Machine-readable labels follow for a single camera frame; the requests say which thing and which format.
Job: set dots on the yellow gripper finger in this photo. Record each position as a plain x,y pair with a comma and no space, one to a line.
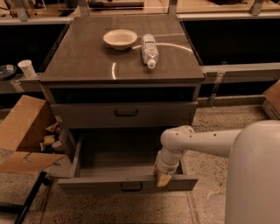
162,178

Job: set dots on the grey drawer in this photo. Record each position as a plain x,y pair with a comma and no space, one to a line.
125,115
120,161

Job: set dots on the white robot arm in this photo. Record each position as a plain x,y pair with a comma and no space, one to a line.
253,174

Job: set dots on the grey top drawer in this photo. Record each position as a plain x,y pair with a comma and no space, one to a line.
125,115

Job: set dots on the grey drawer cabinet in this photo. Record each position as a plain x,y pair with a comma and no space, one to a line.
85,69

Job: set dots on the open cardboard box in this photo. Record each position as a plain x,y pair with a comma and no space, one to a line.
36,139

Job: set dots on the white plastic bottle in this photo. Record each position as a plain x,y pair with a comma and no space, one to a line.
149,51

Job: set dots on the cardboard box at right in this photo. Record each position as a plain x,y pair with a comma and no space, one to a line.
271,104

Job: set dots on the black metal stand leg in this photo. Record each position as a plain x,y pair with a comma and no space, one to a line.
21,210

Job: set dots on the white ceramic bowl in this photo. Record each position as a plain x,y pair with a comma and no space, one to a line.
120,39

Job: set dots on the white paper cup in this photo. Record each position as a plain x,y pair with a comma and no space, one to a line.
27,68

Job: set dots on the clear acrylic bracket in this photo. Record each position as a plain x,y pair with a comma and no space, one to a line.
217,81

